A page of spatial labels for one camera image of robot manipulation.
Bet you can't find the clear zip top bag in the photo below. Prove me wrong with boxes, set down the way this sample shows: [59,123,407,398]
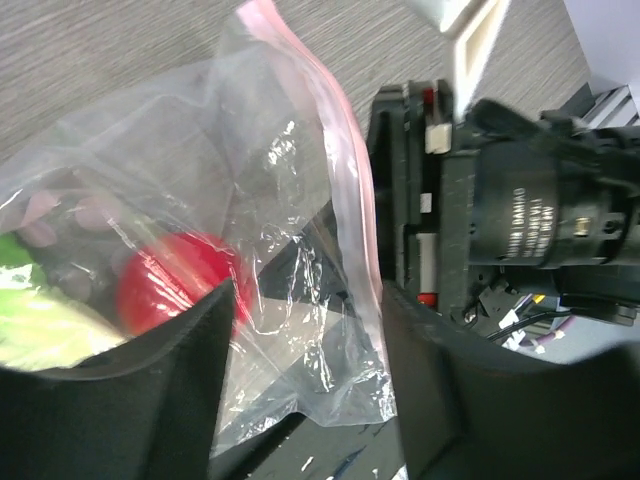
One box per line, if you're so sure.
[0,0,399,459]

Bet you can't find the red toy apple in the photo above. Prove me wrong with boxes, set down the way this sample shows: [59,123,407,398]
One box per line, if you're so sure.
[115,232,256,335]

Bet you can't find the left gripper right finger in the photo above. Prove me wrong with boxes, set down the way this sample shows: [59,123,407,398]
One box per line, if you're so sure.
[381,282,639,479]

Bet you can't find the green toy lettuce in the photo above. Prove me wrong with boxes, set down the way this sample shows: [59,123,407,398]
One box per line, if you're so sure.
[0,164,131,371]

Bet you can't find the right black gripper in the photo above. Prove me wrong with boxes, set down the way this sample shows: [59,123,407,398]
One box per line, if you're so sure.
[367,79,479,320]

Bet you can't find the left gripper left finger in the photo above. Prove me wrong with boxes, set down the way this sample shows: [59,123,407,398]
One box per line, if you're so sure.
[1,281,235,479]

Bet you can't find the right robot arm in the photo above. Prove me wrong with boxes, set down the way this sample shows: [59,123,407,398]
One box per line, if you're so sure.
[367,80,639,335]

